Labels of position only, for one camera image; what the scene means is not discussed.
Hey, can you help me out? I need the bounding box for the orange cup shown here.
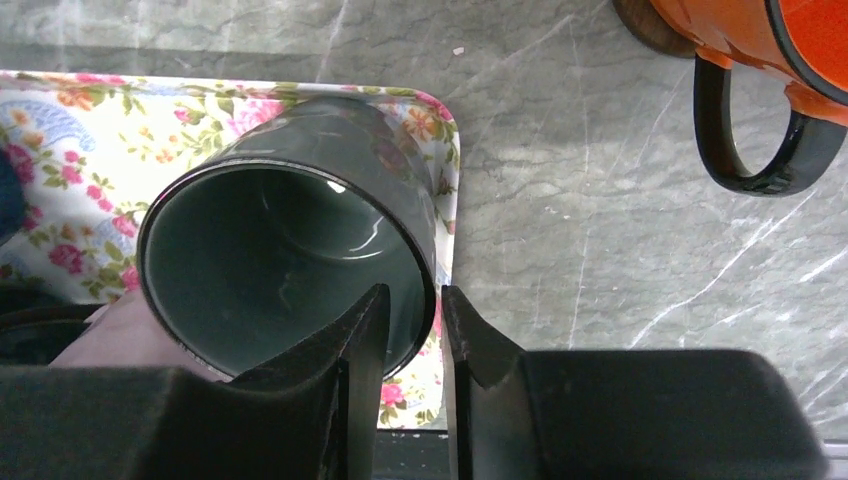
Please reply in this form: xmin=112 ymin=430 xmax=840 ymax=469
xmin=652 ymin=0 xmax=847 ymax=197

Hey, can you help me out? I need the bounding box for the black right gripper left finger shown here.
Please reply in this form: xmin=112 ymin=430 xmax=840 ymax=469
xmin=1 ymin=284 xmax=390 ymax=479

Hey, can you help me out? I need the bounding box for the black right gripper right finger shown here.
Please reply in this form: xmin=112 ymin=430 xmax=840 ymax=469
xmin=441 ymin=286 xmax=829 ymax=479

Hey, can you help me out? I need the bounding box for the dark blue cup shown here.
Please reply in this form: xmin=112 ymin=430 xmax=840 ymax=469
xmin=1 ymin=150 xmax=26 ymax=246

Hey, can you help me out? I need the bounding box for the lilac cup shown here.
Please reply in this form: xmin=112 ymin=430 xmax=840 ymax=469
xmin=50 ymin=290 xmax=230 ymax=382

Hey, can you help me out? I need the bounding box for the floral serving tray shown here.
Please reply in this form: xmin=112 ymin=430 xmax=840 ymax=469
xmin=1 ymin=72 xmax=459 ymax=428

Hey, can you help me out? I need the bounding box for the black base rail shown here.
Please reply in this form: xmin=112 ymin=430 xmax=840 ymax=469
xmin=372 ymin=429 xmax=451 ymax=480

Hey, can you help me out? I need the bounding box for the grey green cup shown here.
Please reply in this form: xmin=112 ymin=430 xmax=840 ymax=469
xmin=136 ymin=97 xmax=437 ymax=377

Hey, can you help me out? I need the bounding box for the dark green cup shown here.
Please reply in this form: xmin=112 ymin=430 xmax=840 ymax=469
xmin=1 ymin=286 xmax=101 ymax=367

